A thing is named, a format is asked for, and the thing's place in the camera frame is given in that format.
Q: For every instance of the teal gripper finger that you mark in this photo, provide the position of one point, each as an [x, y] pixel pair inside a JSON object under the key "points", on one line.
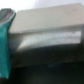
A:
{"points": [[6, 18]]}

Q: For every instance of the black kcup holder drawer box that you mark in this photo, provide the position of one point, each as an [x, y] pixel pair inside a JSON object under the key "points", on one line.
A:
{"points": [[47, 45]]}

